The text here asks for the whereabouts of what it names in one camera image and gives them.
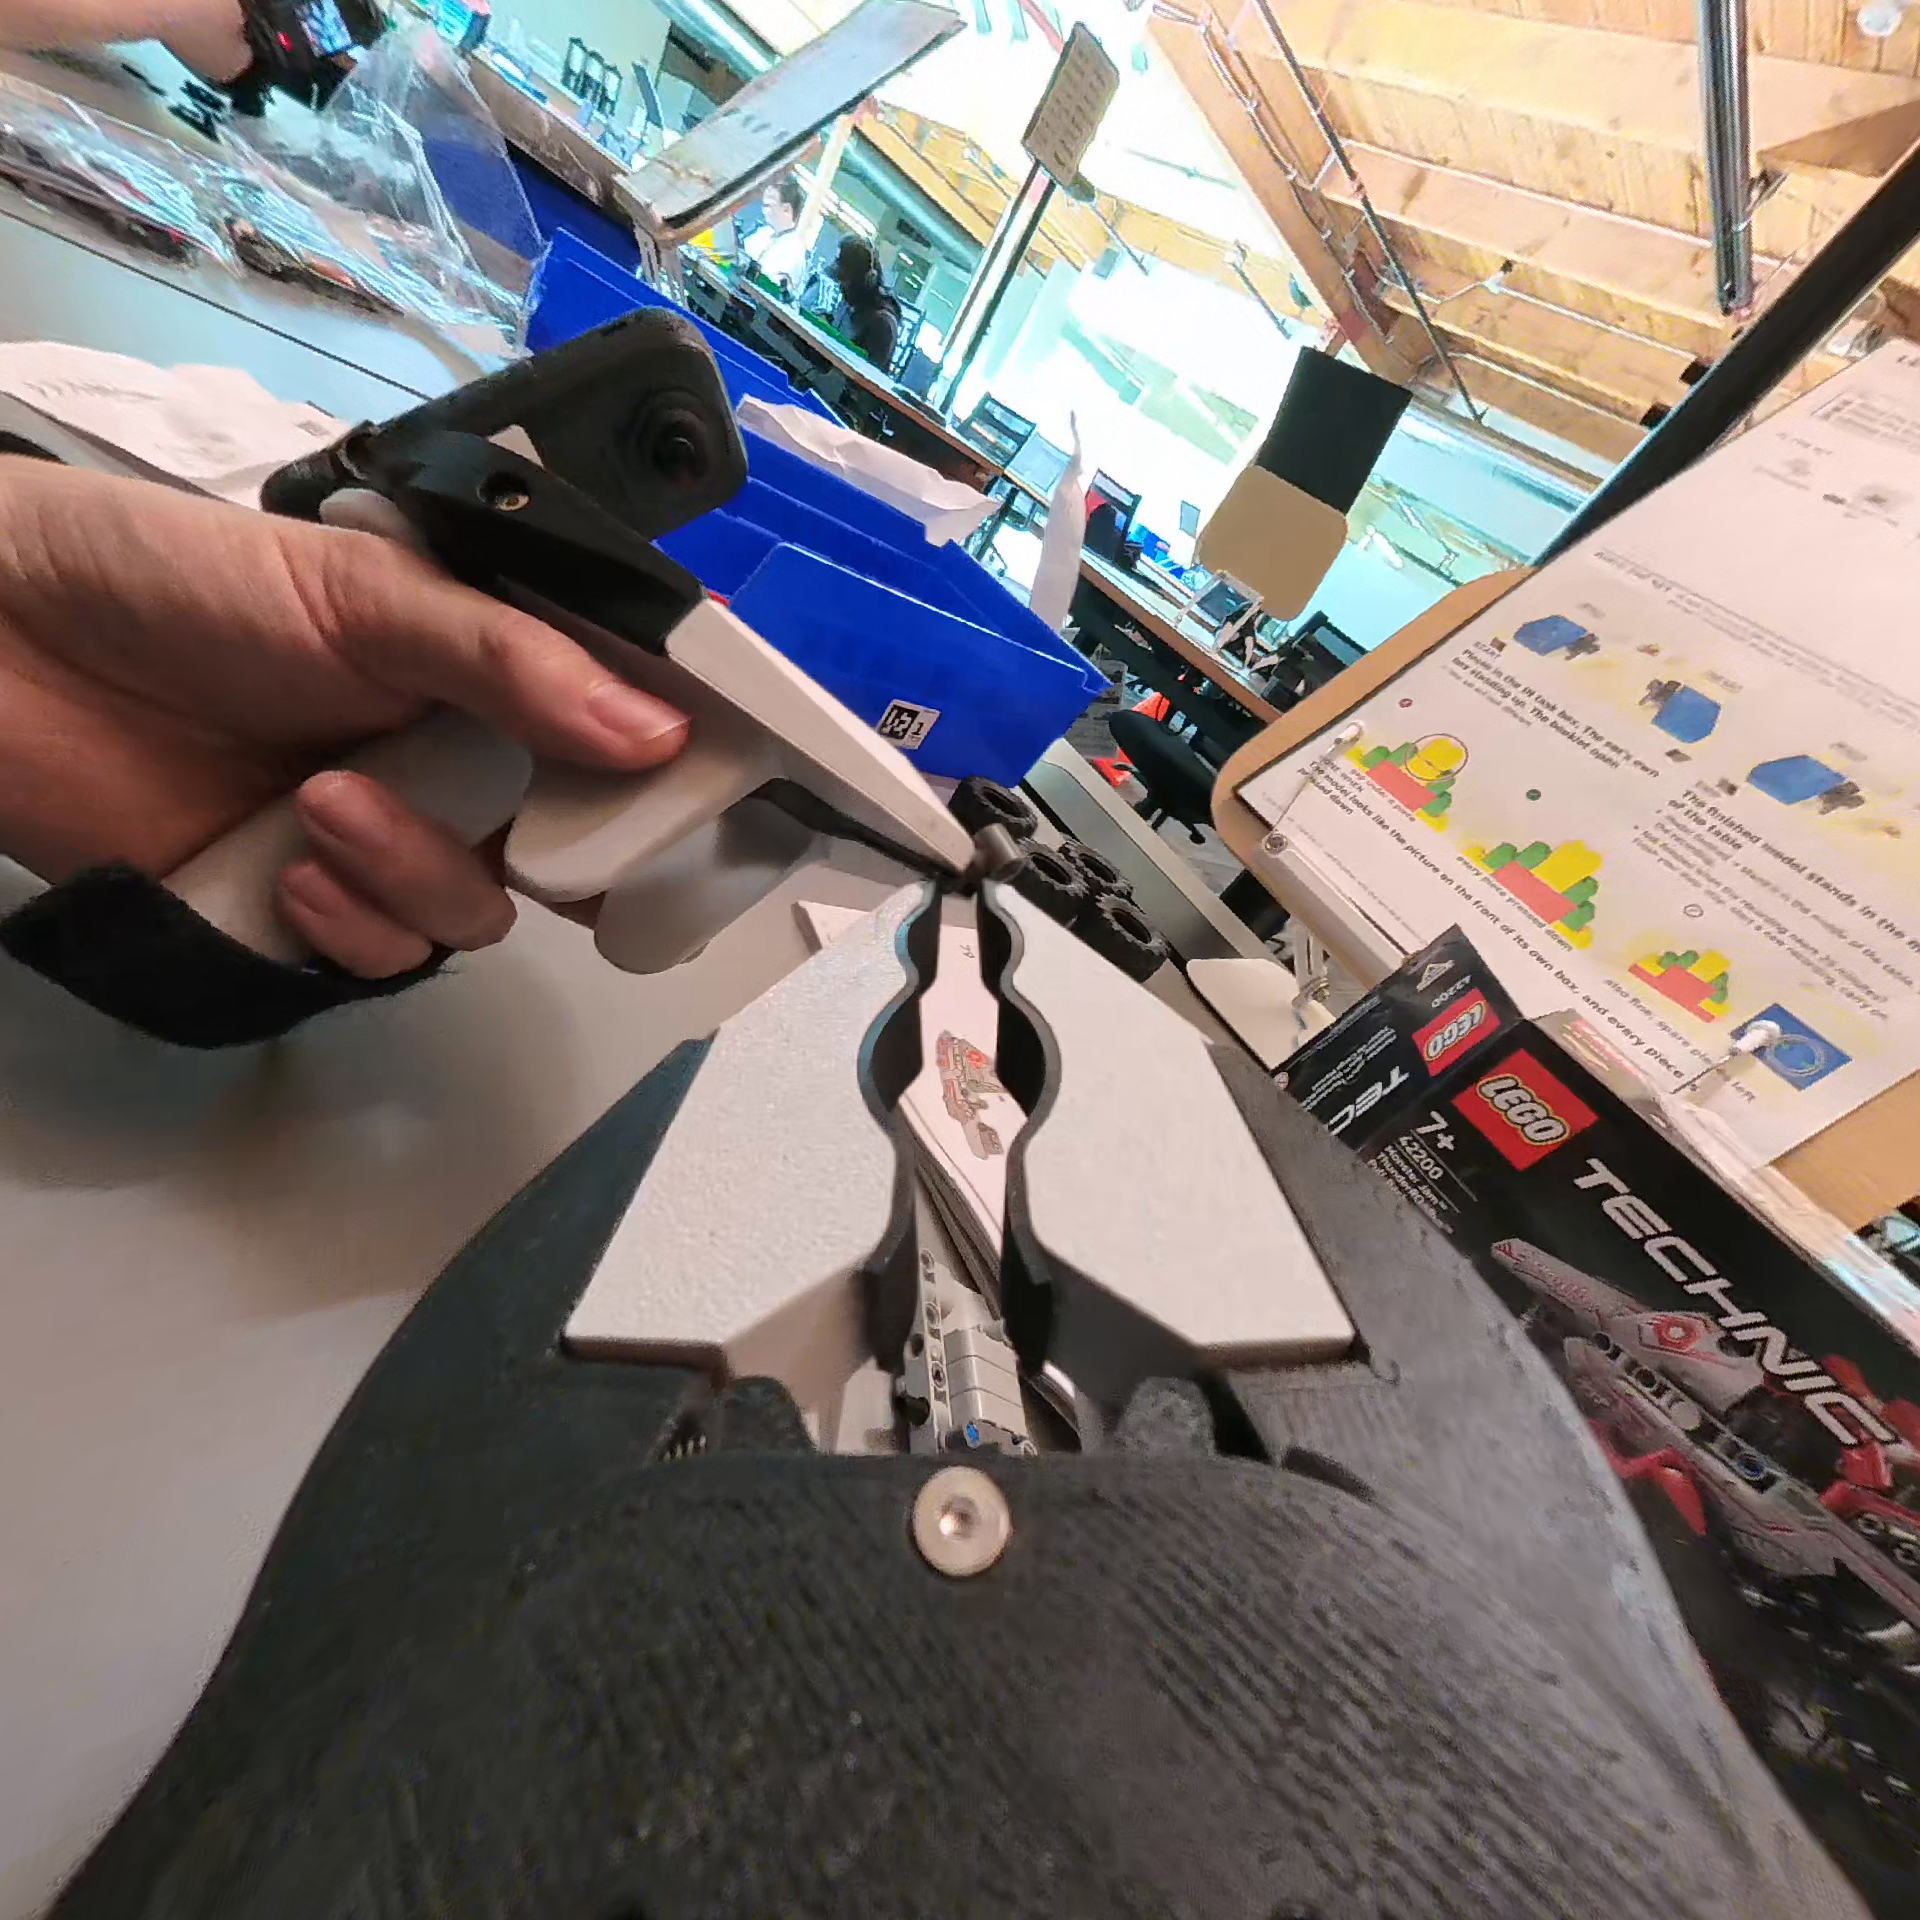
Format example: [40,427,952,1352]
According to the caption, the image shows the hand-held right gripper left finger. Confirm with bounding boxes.
[561,882,945,1383]

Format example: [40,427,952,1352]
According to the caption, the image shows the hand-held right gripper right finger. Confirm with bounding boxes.
[972,882,1360,1419]

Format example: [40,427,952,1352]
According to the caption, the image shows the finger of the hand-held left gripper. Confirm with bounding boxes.
[502,736,848,975]
[662,595,981,879]

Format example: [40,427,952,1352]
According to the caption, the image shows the another person's forearm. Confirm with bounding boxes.
[0,0,254,79]

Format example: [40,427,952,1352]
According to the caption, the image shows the grey desk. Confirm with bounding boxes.
[0,194,1308,1920]

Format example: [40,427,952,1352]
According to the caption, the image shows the printed task instruction sheet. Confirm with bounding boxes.
[1236,336,1920,1167]

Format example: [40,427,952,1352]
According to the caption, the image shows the person's left hand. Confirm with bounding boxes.
[0,457,695,979]

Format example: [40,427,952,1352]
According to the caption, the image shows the blue bin with label sticker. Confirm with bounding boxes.
[727,538,1114,785]

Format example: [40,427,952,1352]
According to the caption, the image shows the blue plastic bin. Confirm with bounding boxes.
[521,224,975,600]

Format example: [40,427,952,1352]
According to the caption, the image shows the toy brick instruction booklet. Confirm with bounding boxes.
[794,896,1052,1278]

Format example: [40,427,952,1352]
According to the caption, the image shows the crumpled white paper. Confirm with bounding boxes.
[736,392,1000,551]

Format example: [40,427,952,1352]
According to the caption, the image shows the grey toy brick assembly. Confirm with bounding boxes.
[896,1246,1039,1461]

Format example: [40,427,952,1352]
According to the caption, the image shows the black office chair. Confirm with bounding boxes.
[1106,703,1220,830]

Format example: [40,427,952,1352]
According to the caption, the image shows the clear plastic bags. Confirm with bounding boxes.
[0,22,534,337]

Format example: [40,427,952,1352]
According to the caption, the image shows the grey metal panel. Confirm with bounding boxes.
[612,0,967,238]

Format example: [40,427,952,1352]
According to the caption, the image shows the white paper sheet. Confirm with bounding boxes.
[0,337,359,510]

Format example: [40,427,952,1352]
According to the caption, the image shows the black toy set box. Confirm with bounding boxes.
[1271,921,1920,1920]

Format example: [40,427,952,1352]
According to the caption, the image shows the black wristwatch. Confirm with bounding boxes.
[221,0,396,118]

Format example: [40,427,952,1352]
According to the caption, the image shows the printed instruction sheet on board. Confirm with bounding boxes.
[1208,336,1920,1233]

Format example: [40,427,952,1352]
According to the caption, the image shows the black and tan panel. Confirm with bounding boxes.
[1197,344,1414,619]

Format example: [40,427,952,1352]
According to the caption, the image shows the light panel on stand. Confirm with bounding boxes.
[933,19,1122,417]

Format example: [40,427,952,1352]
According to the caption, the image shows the black slanted pole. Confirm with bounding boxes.
[1543,141,1920,568]

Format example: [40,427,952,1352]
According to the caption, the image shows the metal ceiling pole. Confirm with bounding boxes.
[1695,0,1759,312]

